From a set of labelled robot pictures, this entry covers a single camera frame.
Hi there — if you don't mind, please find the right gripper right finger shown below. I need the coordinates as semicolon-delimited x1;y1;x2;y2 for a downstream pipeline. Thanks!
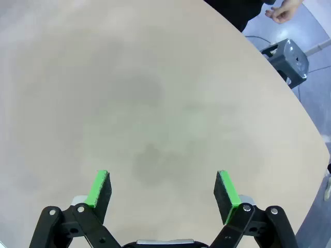
209;170;302;248

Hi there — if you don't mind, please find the beige sneaker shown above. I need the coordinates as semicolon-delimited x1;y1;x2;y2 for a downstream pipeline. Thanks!
324;176;331;202

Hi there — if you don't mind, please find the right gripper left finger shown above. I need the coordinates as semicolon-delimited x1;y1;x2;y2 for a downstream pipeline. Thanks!
28;169;122;248

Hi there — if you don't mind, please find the grey floor cable cover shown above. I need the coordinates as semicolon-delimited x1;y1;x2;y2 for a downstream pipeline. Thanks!
304;39;331;55

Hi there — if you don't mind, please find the person in black t-shirt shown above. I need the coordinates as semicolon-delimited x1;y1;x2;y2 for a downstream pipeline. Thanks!
203;0;265;33

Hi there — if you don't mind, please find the person's left hand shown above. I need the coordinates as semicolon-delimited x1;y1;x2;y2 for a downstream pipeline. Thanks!
265;0;302;24

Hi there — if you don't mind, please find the thin black floor cable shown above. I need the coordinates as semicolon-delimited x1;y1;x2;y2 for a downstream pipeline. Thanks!
245;35;275;44

